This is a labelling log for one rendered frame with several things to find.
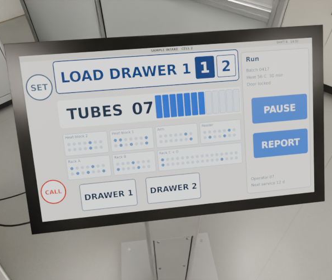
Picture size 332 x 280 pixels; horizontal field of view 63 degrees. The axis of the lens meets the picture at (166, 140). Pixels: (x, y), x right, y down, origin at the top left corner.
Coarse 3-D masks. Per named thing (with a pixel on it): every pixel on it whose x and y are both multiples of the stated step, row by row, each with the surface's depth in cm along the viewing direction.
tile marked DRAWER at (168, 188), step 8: (160, 176) 46; (168, 176) 46; (176, 176) 46; (184, 176) 46; (192, 176) 46; (152, 184) 46; (160, 184) 46; (168, 184) 46; (176, 184) 46; (184, 184) 46; (192, 184) 46; (200, 184) 47; (152, 192) 46; (160, 192) 46; (168, 192) 46; (176, 192) 46; (184, 192) 46; (192, 192) 47; (200, 192) 47; (152, 200) 46; (160, 200) 46; (168, 200) 46; (176, 200) 46; (184, 200) 47
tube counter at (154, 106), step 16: (144, 96) 44; (160, 96) 44; (176, 96) 44; (192, 96) 45; (208, 96) 45; (224, 96) 45; (144, 112) 44; (160, 112) 44; (176, 112) 45; (192, 112) 45; (208, 112) 45; (224, 112) 45; (240, 112) 46
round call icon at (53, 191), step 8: (40, 184) 44; (48, 184) 44; (56, 184) 44; (64, 184) 44; (40, 192) 44; (48, 192) 44; (56, 192) 44; (64, 192) 45; (48, 200) 45; (56, 200) 45; (64, 200) 45
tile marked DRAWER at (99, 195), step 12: (120, 180) 45; (132, 180) 45; (84, 192) 45; (96, 192) 45; (108, 192) 45; (120, 192) 45; (132, 192) 46; (84, 204) 45; (96, 204) 45; (108, 204) 46; (120, 204) 46; (132, 204) 46
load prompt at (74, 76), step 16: (64, 64) 42; (80, 64) 43; (96, 64) 43; (112, 64) 43; (128, 64) 43; (144, 64) 43; (160, 64) 44; (176, 64) 44; (192, 64) 44; (208, 64) 44; (224, 64) 45; (64, 80) 43; (80, 80) 43; (96, 80) 43; (112, 80) 43; (128, 80) 43; (144, 80) 44; (160, 80) 44; (176, 80) 44; (192, 80) 44; (208, 80) 45; (224, 80) 45
